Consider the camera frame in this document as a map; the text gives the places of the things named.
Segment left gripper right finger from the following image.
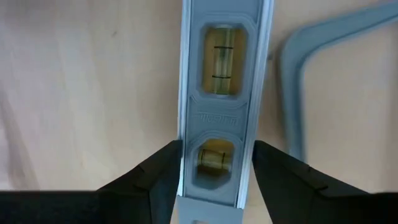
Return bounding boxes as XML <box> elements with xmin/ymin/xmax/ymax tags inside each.
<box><xmin>252</xmin><ymin>139</ymin><xmax>374</xmax><ymax>224</ymax></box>

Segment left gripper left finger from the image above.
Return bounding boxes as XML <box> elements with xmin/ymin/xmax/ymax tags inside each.
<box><xmin>98</xmin><ymin>139</ymin><xmax>183</xmax><ymax>224</ymax></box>

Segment grey hacksaw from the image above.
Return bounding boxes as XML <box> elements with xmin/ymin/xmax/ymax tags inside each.
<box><xmin>279</xmin><ymin>2</ymin><xmax>398</xmax><ymax>162</ymax></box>

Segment grey torpedo level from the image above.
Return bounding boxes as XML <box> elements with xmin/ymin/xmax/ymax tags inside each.
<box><xmin>173</xmin><ymin>0</ymin><xmax>277</xmax><ymax>224</ymax></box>

